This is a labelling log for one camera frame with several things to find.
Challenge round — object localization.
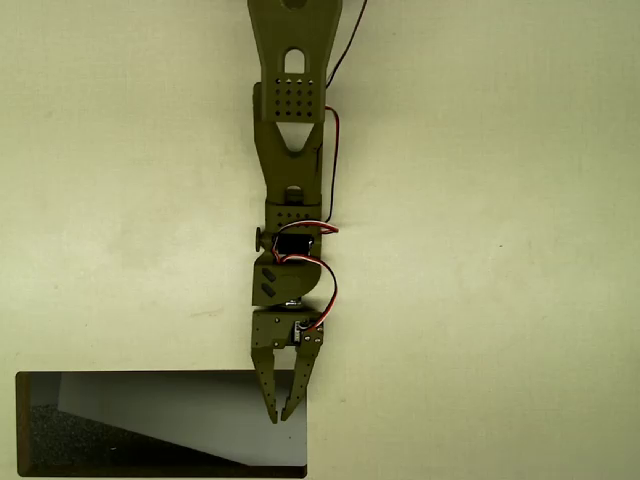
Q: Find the rectangular dark bin opening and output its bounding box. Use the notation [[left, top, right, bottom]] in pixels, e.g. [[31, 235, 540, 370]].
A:
[[14, 369, 309, 480]]

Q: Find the red white black servo cable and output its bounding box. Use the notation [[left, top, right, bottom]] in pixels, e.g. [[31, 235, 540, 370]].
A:
[[271, 220, 341, 333]]

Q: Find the long red black cable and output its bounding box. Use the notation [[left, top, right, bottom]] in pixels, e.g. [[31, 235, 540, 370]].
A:
[[323, 0, 370, 225]]

